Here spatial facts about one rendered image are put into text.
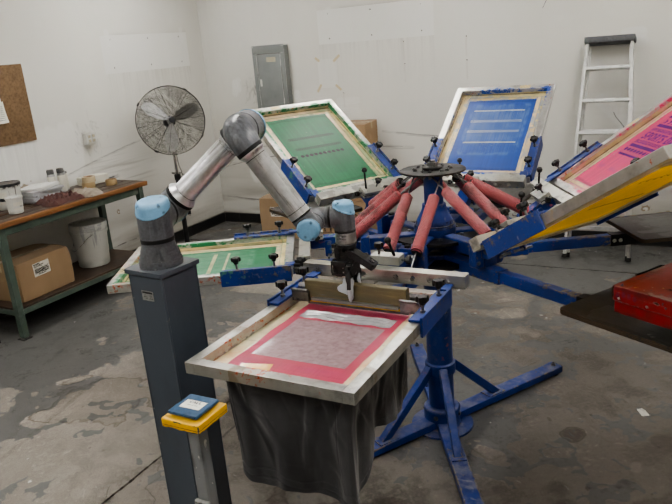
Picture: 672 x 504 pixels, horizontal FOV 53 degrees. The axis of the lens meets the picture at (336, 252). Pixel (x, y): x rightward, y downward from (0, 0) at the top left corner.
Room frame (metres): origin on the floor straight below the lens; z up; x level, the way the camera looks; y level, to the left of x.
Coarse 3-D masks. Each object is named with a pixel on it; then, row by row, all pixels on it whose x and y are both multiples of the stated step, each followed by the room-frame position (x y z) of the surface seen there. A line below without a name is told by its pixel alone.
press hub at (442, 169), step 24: (408, 168) 3.09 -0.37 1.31; (432, 168) 2.98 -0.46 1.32; (456, 168) 2.99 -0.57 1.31; (432, 192) 2.99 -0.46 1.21; (408, 240) 2.94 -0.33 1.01; (432, 240) 2.91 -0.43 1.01; (432, 264) 2.88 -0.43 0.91; (456, 264) 2.85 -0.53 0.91; (432, 288) 2.97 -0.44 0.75; (432, 336) 2.98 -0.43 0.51; (432, 360) 2.98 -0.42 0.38; (432, 384) 2.99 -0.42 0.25; (432, 408) 2.99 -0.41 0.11; (456, 408) 2.98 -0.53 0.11; (432, 432) 2.93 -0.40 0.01
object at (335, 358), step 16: (400, 320) 2.16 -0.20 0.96; (336, 336) 2.08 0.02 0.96; (352, 336) 2.07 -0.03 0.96; (368, 336) 2.05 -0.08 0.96; (384, 336) 2.04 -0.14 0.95; (320, 352) 1.96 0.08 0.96; (336, 352) 1.95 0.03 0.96; (352, 352) 1.94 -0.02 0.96; (368, 352) 1.94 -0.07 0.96; (288, 368) 1.87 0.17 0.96; (304, 368) 1.86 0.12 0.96; (320, 368) 1.85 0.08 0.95; (336, 368) 1.84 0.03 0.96; (352, 368) 1.84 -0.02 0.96
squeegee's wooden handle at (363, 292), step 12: (312, 288) 2.36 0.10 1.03; (324, 288) 2.34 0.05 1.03; (336, 288) 2.31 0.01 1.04; (360, 288) 2.27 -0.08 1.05; (372, 288) 2.24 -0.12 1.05; (384, 288) 2.22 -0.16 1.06; (396, 288) 2.20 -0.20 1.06; (408, 288) 2.20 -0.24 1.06; (348, 300) 2.29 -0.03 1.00; (360, 300) 2.27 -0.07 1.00; (372, 300) 2.24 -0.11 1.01; (384, 300) 2.22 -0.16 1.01; (396, 300) 2.20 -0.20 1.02
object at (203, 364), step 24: (264, 312) 2.26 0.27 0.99; (240, 336) 2.10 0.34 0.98; (408, 336) 1.96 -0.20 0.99; (192, 360) 1.91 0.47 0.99; (384, 360) 1.80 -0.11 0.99; (264, 384) 1.76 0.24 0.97; (288, 384) 1.72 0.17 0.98; (312, 384) 1.69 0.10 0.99; (336, 384) 1.68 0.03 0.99; (360, 384) 1.67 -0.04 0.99
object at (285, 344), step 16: (288, 320) 2.25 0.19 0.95; (304, 320) 2.24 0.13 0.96; (320, 320) 2.23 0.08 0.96; (272, 336) 2.12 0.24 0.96; (288, 336) 2.11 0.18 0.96; (304, 336) 2.10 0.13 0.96; (320, 336) 2.09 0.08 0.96; (256, 352) 2.00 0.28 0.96; (272, 352) 1.99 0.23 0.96; (288, 352) 1.98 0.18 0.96; (304, 352) 1.97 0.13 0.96; (272, 368) 1.88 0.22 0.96
